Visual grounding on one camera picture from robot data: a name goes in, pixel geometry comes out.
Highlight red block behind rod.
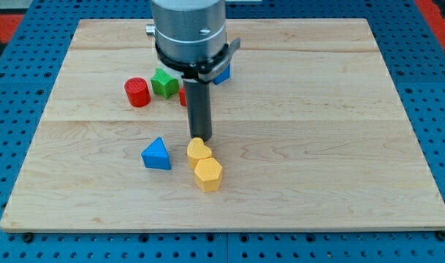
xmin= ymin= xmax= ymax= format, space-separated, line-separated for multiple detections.
xmin=178 ymin=87 xmax=187 ymax=107

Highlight green star block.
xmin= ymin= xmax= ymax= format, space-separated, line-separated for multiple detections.
xmin=151 ymin=68 xmax=179 ymax=99

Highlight blue triangle block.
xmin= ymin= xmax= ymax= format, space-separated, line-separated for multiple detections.
xmin=141 ymin=137 xmax=171 ymax=170

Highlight yellow hexagon block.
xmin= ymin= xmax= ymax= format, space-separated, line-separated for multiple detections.
xmin=194 ymin=158 xmax=223 ymax=192

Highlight wooden board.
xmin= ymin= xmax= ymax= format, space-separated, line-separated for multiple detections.
xmin=0 ymin=19 xmax=445 ymax=233

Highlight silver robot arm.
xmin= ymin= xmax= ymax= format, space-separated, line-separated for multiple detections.
xmin=147 ymin=0 xmax=228 ymax=142

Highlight black clamp ring with lever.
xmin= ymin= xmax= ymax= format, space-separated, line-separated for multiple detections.
xmin=154 ymin=37 xmax=242 ymax=85

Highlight red cylinder block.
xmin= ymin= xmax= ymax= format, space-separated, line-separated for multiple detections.
xmin=124 ymin=77 xmax=151 ymax=107

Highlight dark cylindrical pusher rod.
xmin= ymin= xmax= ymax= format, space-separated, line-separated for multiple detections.
xmin=183 ymin=79 xmax=212 ymax=142

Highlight yellow heart block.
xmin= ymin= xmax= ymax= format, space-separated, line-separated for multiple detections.
xmin=186 ymin=137 xmax=212 ymax=169

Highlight blue block behind arm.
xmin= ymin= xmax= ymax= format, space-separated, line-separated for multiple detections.
xmin=213 ymin=64 xmax=231 ymax=85

